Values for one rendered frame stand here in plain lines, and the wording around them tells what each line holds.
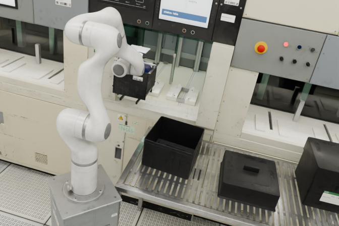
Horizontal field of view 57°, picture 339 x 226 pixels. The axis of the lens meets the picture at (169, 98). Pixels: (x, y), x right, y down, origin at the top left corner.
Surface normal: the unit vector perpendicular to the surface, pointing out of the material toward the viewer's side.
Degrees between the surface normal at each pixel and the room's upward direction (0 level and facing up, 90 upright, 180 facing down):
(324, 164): 0
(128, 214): 0
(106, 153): 90
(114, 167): 90
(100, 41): 84
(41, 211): 0
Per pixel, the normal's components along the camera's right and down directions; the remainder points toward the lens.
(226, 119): -0.23, 0.42
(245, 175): 0.14, -0.88
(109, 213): 0.52, 0.46
